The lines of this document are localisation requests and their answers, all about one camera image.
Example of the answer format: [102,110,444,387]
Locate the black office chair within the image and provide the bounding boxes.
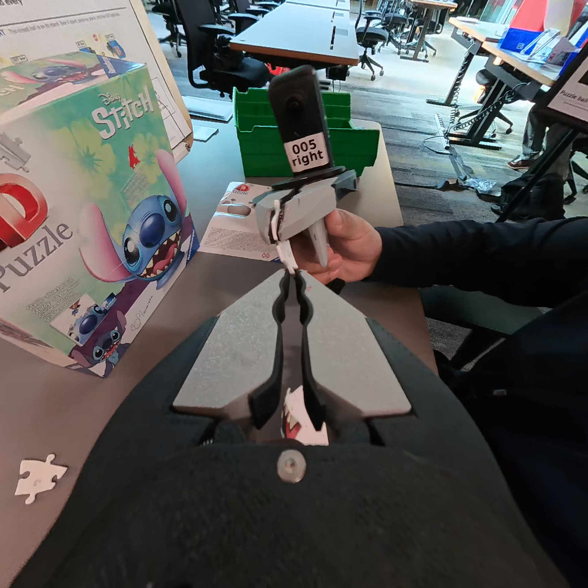
[175,0,272,99]
[356,11,391,81]

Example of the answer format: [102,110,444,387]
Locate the person's right forearm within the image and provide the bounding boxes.
[367,216,588,308]

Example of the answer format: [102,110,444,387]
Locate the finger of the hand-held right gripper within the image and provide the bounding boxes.
[277,183,340,243]
[254,193,282,245]

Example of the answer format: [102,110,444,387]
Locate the black sign stand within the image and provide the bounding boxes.
[496,122,588,222]

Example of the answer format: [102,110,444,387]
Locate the green plastic crate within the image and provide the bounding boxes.
[232,86,381,179]

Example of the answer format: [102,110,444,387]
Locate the white printed leaflet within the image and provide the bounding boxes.
[198,180,295,263]

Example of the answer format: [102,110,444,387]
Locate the black backpack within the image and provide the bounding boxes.
[491,174,567,222]

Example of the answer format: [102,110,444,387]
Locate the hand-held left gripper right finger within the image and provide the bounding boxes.
[293,269,413,432]

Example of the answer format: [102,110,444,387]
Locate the person's dark clothed body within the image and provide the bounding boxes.
[434,294,588,588]

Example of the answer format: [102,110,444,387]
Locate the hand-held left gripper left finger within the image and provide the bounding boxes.
[172,269,291,429]

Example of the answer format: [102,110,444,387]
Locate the printed instruction board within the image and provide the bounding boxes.
[0,0,194,164]

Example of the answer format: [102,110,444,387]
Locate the white sign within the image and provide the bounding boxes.
[547,57,588,124]

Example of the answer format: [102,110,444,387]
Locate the wooden top desk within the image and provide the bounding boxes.
[427,16,566,150]

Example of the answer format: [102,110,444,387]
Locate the grey power strip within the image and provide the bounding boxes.
[434,112,455,153]

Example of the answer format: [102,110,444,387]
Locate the blue box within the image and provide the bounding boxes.
[498,27,580,65]

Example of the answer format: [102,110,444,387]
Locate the long wooden edged desk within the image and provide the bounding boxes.
[230,0,360,66]

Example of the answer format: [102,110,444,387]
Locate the coiled black cable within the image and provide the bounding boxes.
[452,89,511,134]

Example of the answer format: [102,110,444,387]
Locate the person's right hand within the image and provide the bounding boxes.
[289,209,383,285]

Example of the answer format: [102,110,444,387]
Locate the cartoon print puzzle box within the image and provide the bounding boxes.
[0,57,199,379]

